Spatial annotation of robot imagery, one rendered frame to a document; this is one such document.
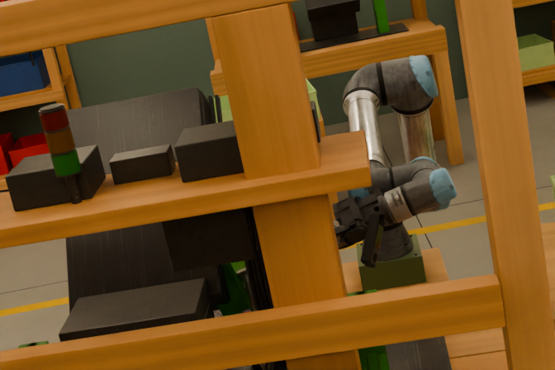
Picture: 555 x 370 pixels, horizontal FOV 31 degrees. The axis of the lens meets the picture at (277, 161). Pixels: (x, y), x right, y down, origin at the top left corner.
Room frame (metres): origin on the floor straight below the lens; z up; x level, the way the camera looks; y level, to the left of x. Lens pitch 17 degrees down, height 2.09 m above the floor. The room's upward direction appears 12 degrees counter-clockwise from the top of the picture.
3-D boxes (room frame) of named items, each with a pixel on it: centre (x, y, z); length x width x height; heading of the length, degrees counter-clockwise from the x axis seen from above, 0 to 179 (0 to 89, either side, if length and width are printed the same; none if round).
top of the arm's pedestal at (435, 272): (2.75, -0.27, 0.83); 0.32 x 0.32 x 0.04; 85
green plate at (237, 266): (2.20, 0.16, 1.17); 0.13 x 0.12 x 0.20; 84
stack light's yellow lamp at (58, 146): (1.86, 0.40, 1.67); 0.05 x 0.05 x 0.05
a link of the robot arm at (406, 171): (2.21, -0.31, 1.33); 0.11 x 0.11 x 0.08; 83
